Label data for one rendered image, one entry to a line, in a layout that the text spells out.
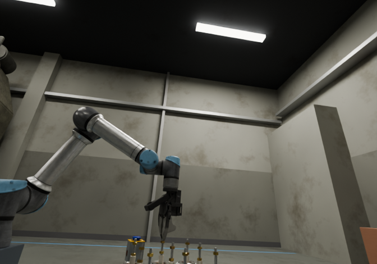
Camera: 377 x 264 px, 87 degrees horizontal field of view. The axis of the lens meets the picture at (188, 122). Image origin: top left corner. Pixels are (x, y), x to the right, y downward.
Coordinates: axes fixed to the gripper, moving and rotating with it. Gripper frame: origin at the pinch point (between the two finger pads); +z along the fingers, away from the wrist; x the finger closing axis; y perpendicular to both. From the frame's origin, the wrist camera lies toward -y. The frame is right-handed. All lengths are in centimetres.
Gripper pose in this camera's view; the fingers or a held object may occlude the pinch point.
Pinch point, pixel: (161, 236)
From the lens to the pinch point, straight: 99.8
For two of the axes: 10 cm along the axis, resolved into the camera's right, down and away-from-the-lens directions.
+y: 8.2, 2.8, 4.9
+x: -5.6, 3.2, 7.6
